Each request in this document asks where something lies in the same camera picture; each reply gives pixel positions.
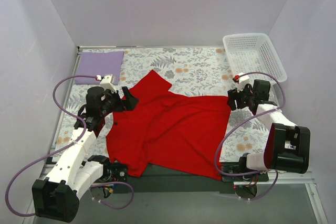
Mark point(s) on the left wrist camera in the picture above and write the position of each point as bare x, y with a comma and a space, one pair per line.
106, 82

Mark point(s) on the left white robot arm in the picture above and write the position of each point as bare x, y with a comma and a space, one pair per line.
57, 196

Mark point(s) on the floral patterned table mat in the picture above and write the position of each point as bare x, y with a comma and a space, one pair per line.
192, 72

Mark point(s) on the folded purple t shirt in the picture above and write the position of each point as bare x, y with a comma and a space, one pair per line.
101, 63

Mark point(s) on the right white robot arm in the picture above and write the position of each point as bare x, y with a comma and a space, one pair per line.
288, 145

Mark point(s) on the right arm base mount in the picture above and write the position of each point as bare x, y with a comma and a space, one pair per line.
245, 186

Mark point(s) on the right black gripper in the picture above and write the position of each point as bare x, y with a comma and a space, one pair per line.
237, 98

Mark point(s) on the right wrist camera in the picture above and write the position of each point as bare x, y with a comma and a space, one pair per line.
242, 80

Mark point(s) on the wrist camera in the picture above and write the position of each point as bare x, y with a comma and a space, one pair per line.
242, 80
106, 82

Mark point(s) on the aluminium frame rail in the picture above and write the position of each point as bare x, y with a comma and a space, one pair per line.
167, 196

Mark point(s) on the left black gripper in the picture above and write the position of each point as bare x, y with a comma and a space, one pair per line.
122, 101

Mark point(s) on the red t shirt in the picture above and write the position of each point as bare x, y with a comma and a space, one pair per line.
169, 130

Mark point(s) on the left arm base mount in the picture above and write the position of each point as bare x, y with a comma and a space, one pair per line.
112, 171

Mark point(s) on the white plastic basket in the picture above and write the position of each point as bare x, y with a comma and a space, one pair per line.
253, 52

